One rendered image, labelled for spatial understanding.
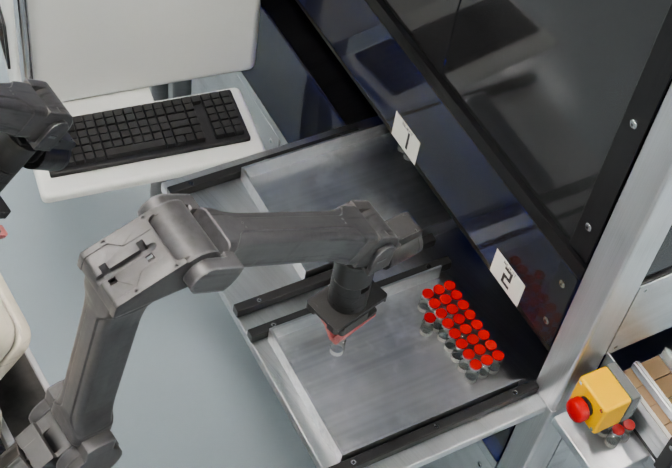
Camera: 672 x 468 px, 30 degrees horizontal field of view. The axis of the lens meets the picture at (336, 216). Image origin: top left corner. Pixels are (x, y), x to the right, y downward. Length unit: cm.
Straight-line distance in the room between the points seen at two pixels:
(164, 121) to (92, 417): 108
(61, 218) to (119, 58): 97
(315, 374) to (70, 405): 68
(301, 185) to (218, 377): 90
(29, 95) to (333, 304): 51
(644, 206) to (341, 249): 44
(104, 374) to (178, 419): 162
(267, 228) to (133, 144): 107
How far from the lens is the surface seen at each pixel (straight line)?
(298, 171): 237
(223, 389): 311
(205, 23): 252
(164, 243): 132
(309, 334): 215
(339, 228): 154
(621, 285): 188
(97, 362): 141
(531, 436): 225
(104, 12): 244
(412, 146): 226
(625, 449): 216
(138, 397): 310
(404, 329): 218
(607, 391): 202
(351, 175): 238
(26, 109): 174
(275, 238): 142
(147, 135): 249
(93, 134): 249
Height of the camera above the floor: 266
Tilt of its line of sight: 50 degrees down
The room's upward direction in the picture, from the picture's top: 11 degrees clockwise
